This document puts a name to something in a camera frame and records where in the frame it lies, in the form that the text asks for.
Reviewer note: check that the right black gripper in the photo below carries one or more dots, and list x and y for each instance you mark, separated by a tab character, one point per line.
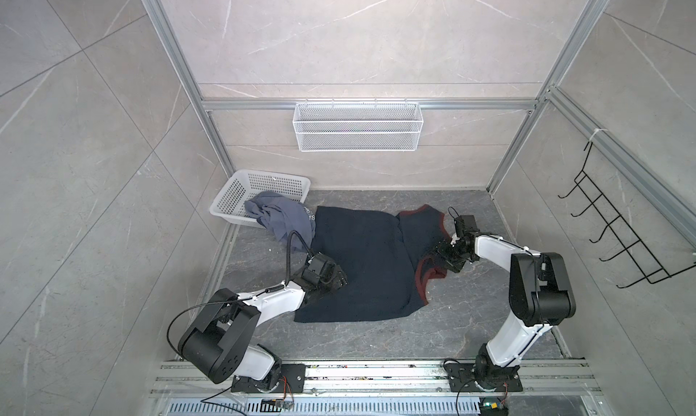
441	247

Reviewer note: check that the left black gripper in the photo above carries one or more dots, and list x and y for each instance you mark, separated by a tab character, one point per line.
339	277

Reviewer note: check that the navy red-trimmed tank top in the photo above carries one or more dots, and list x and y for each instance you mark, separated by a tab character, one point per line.
388	261

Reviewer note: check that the grey-blue tank top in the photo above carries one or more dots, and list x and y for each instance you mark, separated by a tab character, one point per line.
291	222

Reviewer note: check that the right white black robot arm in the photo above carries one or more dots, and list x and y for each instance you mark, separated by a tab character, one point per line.
540	297

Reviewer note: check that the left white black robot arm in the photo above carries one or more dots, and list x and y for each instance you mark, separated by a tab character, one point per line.
218	340

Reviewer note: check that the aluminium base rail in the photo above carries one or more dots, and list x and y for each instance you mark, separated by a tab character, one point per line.
391	387

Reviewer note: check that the white wire mesh shelf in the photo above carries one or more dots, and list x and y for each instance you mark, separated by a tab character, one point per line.
335	127

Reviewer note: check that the black wire hook rack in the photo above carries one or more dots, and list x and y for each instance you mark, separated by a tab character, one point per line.
630	244

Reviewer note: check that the aluminium frame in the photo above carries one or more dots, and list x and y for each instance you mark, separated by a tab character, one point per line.
673	208

